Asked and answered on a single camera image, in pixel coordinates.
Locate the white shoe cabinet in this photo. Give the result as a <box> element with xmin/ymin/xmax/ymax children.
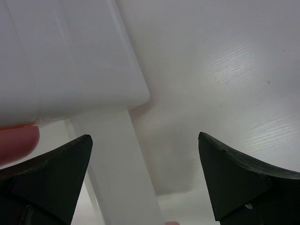
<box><xmin>0</xmin><ymin>0</ymin><xmax>150</xmax><ymax>128</ymax></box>

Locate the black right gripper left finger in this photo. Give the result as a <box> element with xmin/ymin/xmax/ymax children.
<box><xmin>0</xmin><ymin>135</ymin><xmax>93</xmax><ymax>225</ymax></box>

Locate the dark pink drawer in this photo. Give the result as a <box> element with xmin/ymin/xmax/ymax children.
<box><xmin>0</xmin><ymin>126</ymin><xmax>40</xmax><ymax>166</ymax></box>

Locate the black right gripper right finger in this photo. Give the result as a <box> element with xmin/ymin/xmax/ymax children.
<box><xmin>198</xmin><ymin>132</ymin><xmax>300</xmax><ymax>225</ymax></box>

